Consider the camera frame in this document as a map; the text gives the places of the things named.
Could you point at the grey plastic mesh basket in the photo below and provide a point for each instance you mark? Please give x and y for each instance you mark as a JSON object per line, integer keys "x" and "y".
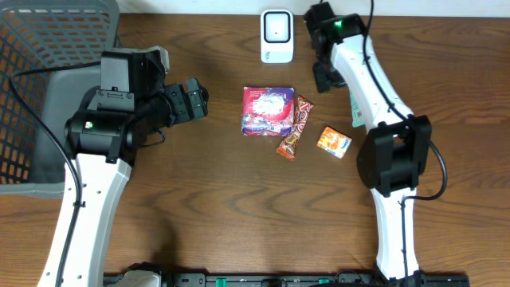
{"x": 49, "y": 51}

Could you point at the red orange candy bar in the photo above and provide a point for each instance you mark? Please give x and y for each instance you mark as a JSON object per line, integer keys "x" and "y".
{"x": 288, "y": 146}

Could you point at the white barcode scanner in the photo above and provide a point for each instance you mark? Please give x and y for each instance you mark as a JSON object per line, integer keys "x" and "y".
{"x": 277, "y": 36}

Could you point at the black mounting rail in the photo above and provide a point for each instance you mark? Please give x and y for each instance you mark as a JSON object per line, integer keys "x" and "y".
{"x": 146, "y": 274}

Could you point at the red purple snack packet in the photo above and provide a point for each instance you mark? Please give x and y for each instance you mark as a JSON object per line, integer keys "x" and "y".
{"x": 267, "y": 111}

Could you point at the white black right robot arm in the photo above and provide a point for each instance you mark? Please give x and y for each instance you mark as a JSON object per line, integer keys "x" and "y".
{"x": 394, "y": 152}

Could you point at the small orange snack box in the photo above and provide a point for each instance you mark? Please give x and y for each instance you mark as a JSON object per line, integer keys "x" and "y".
{"x": 334, "y": 142}

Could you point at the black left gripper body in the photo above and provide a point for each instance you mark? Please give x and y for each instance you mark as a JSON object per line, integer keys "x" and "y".
{"x": 192, "y": 101}

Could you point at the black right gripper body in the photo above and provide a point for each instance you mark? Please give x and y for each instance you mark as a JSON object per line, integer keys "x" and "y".
{"x": 327, "y": 76}

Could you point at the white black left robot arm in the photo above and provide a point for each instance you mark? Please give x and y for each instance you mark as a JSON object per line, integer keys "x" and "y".
{"x": 104, "y": 135}

